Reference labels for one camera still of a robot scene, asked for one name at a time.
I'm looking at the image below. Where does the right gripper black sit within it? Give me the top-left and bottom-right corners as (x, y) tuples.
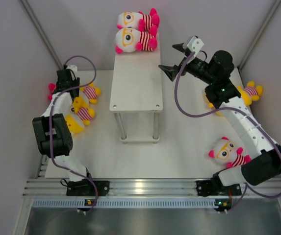
(159, 43), (216, 86)

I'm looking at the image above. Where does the white plush pink striped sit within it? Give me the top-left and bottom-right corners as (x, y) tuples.
(115, 25), (158, 54)
(116, 8), (160, 31)

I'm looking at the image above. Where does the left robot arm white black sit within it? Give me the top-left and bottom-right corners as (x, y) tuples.
(32, 67), (98, 197)

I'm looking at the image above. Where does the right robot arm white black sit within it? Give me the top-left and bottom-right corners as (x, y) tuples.
(159, 42), (281, 198)

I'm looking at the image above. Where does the white two-tier shelf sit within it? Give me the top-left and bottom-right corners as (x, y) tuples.
(109, 48), (163, 143)

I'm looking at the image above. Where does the white plush top left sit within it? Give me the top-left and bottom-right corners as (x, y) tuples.
(48, 83), (56, 100)

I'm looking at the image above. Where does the yellow plush striped top left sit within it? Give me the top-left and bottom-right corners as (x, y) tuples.
(79, 83), (102, 104)

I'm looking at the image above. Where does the yellow plush centre left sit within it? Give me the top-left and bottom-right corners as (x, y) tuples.
(71, 97), (96, 126)

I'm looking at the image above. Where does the yellow plush bottom left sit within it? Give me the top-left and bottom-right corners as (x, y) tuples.
(65, 114), (85, 136)

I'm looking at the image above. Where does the yellow plush right front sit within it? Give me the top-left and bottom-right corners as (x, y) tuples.
(204, 96), (223, 117)

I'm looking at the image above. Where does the yellow plush right back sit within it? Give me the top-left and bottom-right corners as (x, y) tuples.
(237, 81), (263, 106)

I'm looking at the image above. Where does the white plush near right base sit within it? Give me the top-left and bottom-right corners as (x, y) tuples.
(208, 136), (252, 168)

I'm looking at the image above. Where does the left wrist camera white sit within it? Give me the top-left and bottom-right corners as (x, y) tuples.
(66, 65), (78, 73)

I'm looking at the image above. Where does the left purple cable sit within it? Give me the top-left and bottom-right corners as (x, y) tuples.
(48, 55), (98, 213)

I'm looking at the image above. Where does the purple cable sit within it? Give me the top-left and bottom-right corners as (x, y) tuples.
(48, 55), (98, 213)
(174, 51), (281, 214)

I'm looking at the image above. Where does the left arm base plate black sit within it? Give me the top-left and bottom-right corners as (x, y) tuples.
(66, 179), (110, 196)

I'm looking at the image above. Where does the aluminium front rail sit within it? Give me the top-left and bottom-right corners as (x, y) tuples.
(22, 178), (281, 197)

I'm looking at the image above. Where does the white slotted cable duct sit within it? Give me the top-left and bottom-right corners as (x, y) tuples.
(32, 198), (218, 209)

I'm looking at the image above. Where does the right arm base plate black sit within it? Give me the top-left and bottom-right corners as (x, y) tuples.
(196, 180), (242, 197)

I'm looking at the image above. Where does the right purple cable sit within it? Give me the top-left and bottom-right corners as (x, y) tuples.
(174, 51), (281, 214)

